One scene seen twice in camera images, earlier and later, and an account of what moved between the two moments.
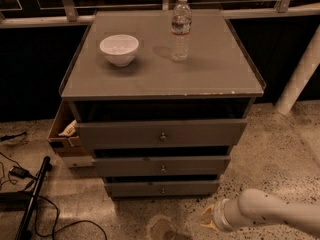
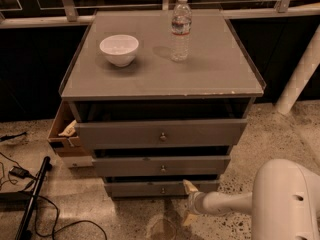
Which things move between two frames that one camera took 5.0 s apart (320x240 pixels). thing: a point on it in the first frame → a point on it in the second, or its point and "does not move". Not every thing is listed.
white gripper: [219, 214] → [194, 202]
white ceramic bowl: [120, 49] does not move
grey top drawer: [161, 134] does not move
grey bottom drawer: [161, 188] does not move
